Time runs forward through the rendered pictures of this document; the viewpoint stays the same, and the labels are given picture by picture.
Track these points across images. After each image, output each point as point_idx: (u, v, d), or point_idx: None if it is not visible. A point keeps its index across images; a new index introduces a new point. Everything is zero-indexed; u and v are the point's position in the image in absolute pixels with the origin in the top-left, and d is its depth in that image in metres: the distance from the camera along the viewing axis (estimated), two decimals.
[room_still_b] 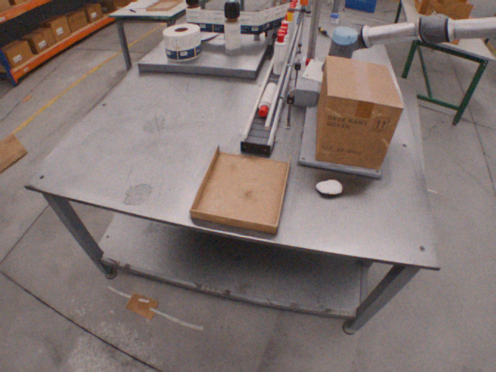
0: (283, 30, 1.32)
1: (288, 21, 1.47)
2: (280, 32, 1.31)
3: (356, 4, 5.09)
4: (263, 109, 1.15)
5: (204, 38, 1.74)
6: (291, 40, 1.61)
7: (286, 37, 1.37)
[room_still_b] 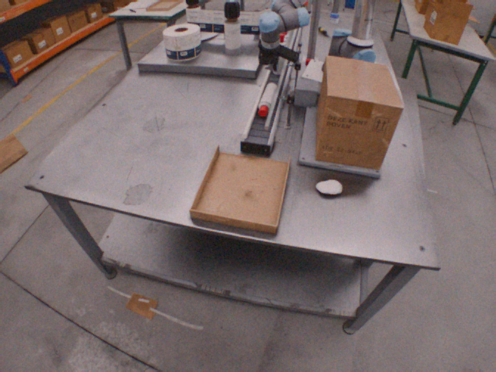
0: None
1: None
2: None
3: None
4: (263, 109, 1.15)
5: (204, 38, 1.74)
6: (291, 40, 1.61)
7: (286, 37, 1.37)
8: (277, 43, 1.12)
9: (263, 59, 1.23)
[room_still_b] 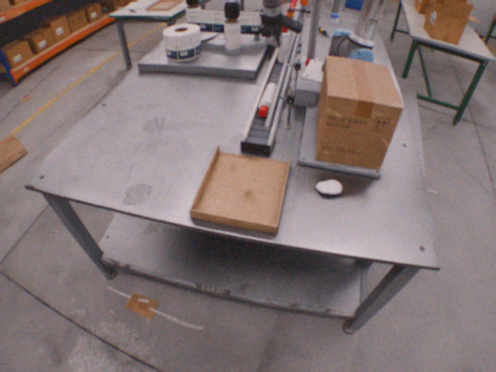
0: None
1: (288, 16, 1.49)
2: None
3: (356, 4, 5.09)
4: (263, 109, 1.15)
5: (204, 38, 1.74)
6: (290, 40, 1.61)
7: None
8: (279, 9, 1.03)
9: (265, 30, 1.15)
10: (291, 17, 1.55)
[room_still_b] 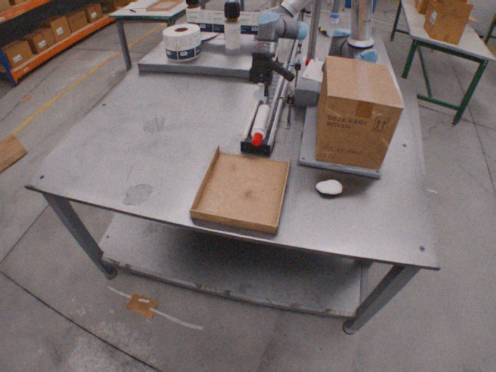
0: None
1: None
2: None
3: None
4: (257, 138, 1.03)
5: (204, 38, 1.74)
6: None
7: None
8: (274, 46, 1.04)
9: (254, 74, 1.10)
10: None
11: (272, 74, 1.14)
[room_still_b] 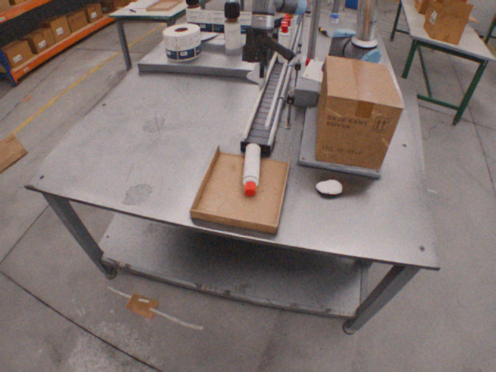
0: (285, 21, 1.41)
1: (288, 16, 1.49)
2: (284, 23, 1.40)
3: (356, 4, 5.09)
4: (246, 188, 0.95)
5: (204, 38, 1.74)
6: (290, 40, 1.61)
7: (287, 29, 1.45)
8: (271, 19, 0.88)
9: (248, 52, 0.94)
10: (291, 17, 1.55)
11: (269, 54, 0.98)
